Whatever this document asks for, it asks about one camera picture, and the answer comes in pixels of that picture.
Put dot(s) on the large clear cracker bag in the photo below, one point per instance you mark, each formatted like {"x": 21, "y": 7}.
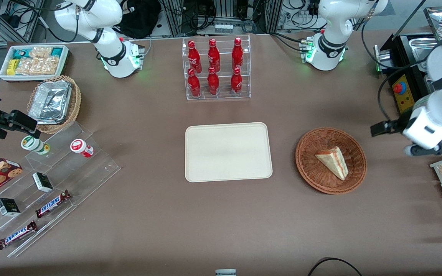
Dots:
{"x": 37, "y": 66}

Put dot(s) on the white power strip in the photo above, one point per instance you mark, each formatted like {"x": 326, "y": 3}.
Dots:
{"x": 223, "y": 28}

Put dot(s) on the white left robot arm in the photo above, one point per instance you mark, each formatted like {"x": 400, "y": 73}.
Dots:
{"x": 332, "y": 44}

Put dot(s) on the steel tray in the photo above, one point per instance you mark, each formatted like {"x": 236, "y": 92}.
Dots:
{"x": 436, "y": 19}

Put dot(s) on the light wicker basket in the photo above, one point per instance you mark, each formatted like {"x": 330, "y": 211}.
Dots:
{"x": 76, "y": 101}

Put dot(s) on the teal snack packet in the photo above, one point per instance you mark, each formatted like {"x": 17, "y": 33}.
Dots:
{"x": 20, "y": 53}
{"x": 56, "y": 52}

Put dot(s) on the aluminium frame structure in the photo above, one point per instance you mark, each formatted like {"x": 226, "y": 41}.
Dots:
{"x": 271, "y": 15}

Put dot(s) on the clear acrylic stepped display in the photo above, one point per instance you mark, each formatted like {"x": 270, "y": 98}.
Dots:
{"x": 71, "y": 180}

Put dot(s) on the grey white device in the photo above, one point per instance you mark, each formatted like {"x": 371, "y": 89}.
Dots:
{"x": 225, "y": 272}

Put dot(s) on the clear acrylic bottle rack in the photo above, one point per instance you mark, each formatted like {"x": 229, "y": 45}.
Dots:
{"x": 221, "y": 96}

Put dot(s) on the red lid yogurt cup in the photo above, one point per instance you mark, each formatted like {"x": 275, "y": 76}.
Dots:
{"x": 79, "y": 147}

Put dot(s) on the triangular sandwich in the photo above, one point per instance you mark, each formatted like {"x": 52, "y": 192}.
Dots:
{"x": 334, "y": 163}

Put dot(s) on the stack of foil trays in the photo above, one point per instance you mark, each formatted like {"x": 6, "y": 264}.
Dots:
{"x": 50, "y": 101}

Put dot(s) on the red cola bottle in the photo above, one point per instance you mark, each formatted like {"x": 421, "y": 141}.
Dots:
{"x": 236, "y": 83}
{"x": 194, "y": 57}
{"x": 213, "y": 55}
{"x": 194, "y": 85}
{"x": 213, "y": 83}
{"x": 237, "y": 54}

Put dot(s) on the Snickers chocolate bar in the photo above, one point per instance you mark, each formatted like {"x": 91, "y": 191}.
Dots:
{"x": 52, "y": 204}
{"x": 17, "y": 235}

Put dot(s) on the yellow control box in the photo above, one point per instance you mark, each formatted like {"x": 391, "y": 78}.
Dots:
{"x": 406, "y": 101}

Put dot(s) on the black bag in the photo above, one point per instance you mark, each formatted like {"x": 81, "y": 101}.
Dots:
{"x": 140, "y": 19}

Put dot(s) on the cream rectangular tray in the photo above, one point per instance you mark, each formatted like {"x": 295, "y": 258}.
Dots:
{"x": 228, "y": 151}

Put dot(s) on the brown round wicker basket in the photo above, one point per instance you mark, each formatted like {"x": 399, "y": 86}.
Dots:
{"x": 309, "y": 168}

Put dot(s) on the green lid yogurt cup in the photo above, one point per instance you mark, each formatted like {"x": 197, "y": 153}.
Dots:
{"x": 33, "y": 144}

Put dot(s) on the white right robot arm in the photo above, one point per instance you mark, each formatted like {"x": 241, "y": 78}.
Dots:
{"x": 110, "y": 51}

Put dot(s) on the yellow snack packet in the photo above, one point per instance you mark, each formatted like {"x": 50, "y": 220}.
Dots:
{"x": 12, "y": 67}

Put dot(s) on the small clear cracker bag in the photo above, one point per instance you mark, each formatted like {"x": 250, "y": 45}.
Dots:
{"x": 40, "y": 52}

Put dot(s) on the small black carton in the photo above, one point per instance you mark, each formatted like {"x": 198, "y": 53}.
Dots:
{"x": 42, "y": 182}
{"x": 8, "y": 207}

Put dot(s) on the white plastic snack bin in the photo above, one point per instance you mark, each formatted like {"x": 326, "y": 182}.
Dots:
{"x": 3, "y": 74}

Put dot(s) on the red emergency stop button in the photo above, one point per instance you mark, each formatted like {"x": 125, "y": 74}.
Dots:
{"x": 399, "y": 88}

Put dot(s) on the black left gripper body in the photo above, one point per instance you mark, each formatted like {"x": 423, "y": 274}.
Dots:
{"x": 399, "y": 125}

